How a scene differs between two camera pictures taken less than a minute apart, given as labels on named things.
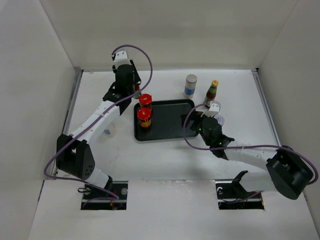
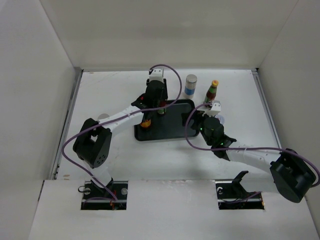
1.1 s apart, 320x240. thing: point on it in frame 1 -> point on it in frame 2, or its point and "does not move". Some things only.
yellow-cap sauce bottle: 137,88 -> 162,104
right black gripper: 192,116 does not move
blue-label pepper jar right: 190,86 does not move
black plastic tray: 165,120 does not move
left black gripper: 136,79 -> 164,91
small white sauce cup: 220,119 does not move
